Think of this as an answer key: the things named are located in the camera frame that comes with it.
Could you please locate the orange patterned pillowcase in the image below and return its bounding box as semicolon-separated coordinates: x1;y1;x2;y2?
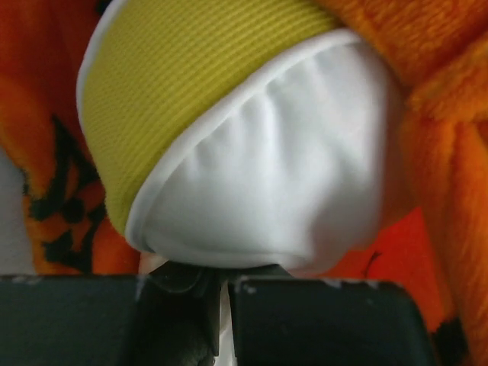
1;1;487;365

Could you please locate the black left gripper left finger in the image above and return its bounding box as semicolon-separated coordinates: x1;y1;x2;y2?
1;263;220;365

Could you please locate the white pillow yellow side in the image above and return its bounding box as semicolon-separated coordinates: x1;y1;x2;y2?
76;1;403;272

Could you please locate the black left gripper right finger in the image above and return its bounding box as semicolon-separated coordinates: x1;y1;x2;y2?
229;267;438;365

